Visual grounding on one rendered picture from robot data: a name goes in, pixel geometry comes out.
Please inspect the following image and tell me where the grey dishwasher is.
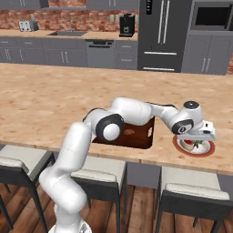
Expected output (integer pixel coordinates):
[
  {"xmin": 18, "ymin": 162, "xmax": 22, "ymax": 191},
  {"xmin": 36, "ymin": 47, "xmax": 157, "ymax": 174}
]
[{"xmin": 85, "ymin": 39, "xmax": 117, "ymax": 69}]

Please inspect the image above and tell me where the built-in black microwave oven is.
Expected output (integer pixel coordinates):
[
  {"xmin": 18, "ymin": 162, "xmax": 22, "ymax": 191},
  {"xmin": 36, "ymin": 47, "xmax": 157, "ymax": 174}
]
[{"xmin": 188, "ymin": 0, "xmax": 233, "ymax": 32}]

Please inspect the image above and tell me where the dark grey fridge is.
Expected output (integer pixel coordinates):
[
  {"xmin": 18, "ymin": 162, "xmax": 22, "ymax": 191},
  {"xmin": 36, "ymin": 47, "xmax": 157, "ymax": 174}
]
[{"xmin": 137, "ymin": 0, "xmax": 194, "ymax": 74}]

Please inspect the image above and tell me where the silver toaster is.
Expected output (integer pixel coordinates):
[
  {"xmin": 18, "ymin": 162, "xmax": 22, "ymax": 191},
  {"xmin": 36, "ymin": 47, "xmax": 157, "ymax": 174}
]
[{"xmin": 18, "ymin": 19, "xmax": 40, "ymax": 33}]

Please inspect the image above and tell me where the grey drawer stack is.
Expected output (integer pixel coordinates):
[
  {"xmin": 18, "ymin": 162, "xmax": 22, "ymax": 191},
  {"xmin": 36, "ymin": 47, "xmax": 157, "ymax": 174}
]
[{"xmin": 115, "ymin": 39, "xmax": 139, "ymax": 71}]

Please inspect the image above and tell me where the black coffee machine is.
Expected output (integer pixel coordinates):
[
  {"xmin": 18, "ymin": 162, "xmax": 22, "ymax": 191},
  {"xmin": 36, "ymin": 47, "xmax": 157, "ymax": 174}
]
[{"xmin": 118, "ymin": 13, "xmax": 137, "ymax": 38}]

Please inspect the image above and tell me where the dark brown wooden tray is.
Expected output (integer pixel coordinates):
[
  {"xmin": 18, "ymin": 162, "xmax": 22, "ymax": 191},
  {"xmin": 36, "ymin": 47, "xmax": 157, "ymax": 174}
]
[{"xmin": 92, "ymin": 116, "xmax": 156, "ymax": 150}]

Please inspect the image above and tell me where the grey tall cupboard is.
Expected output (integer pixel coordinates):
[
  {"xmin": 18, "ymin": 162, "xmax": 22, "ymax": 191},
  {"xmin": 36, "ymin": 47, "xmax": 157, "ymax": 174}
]
[{"xmin": 180, "ymin": 30, "xmax": 233, "ymax": 76}]

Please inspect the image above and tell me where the grey base cupboard run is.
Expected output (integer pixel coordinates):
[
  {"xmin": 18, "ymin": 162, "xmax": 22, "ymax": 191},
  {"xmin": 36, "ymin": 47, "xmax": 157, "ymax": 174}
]
[{"xmin": 0, "ymin": 35, "xmax": 87, "ymax": 68}]

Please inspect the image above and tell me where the green asparagus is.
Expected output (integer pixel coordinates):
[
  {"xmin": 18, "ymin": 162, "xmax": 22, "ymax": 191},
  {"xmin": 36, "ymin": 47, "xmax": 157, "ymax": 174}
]
[{"xmin": 193, "ymin": 139, "xmax": 204, "ymax": 149}]

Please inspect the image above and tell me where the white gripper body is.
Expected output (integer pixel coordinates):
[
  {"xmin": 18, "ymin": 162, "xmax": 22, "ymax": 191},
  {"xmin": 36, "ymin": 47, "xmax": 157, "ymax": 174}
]
[{"xmin": 177, "ymin": 130, "xmax": 218, "ymax": 143}]

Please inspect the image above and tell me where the grey cushioned bar stool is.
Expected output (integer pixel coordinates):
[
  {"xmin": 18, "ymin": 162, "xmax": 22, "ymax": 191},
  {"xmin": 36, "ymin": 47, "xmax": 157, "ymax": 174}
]
[
  {"xmin": 0, "ymin": 144, "xmax": 56, "ymax": 233},
  {"xmin": 70, "ymin": 156, "xmax": 128, "ymax": 233},
  {"xmin": 154, "ymin": 166, "xmax": 233, "ymax": 233}
]

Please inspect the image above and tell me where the white plate with red rim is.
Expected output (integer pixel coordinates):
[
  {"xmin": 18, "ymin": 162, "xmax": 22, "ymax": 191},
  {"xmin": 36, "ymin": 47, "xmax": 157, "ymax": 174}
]
[{"xmin": 172, "ymin": 135, "xmax": 217, "ymax": 157}]

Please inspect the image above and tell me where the steel tap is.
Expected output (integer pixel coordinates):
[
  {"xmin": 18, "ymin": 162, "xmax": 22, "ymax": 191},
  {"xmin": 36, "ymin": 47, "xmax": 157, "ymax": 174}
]
[{"xmin": 66, "ymin": 19, "xmax": 76, "ymax": 33}]

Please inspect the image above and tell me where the steel sink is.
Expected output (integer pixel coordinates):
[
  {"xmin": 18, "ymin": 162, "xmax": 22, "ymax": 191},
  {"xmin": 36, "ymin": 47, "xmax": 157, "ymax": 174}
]
[{"xmin": 47, "ymin": 30, "xmax": 88, "ymax": 37}]

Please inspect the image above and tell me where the grey wall cupboard run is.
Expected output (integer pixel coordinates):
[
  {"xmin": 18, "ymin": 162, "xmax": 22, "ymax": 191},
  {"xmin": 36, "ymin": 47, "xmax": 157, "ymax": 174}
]
[
  {"xmin": 0, "ymin": 0, "xmax": 50, "ymax": 11},
  {"xmin": 86, "ymin": 0, "xmax": 141, "ymax": 12}
]

